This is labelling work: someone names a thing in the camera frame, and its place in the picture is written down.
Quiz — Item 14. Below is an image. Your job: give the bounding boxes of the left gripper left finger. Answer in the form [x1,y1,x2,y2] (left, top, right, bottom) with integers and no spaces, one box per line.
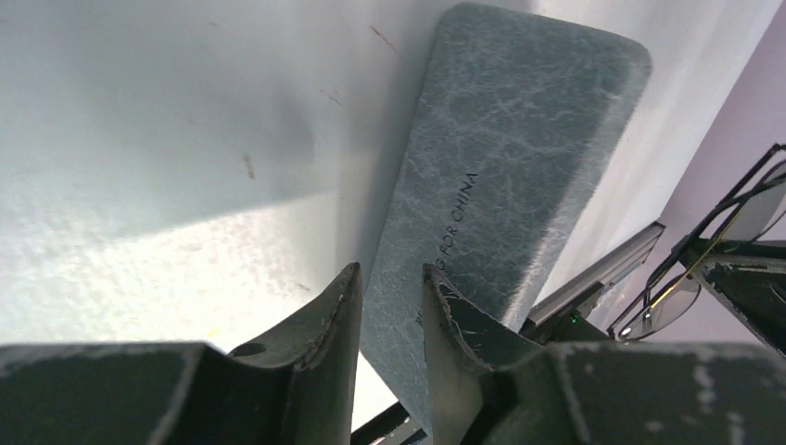
[1,263,362,444]

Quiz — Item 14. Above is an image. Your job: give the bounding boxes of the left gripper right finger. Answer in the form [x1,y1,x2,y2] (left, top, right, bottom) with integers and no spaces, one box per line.
[422,264,785,444]

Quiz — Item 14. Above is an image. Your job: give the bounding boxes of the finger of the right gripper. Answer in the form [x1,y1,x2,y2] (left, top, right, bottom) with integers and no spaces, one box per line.
[678,239,785,355]

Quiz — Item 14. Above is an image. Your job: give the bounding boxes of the black thin-frame sunglasses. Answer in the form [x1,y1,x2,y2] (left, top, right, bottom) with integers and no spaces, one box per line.
[606,144,785,341]

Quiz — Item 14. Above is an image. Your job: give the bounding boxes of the grey-blue glasses case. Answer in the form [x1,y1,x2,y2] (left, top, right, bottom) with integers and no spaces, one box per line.
[361,3,652,432]

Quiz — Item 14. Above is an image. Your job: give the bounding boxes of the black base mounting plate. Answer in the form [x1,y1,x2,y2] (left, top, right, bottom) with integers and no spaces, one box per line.
[350,402,427,445]

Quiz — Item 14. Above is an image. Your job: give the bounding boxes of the right aluminium frame post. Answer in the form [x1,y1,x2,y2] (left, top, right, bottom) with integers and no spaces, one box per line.
[520,222,665,334]

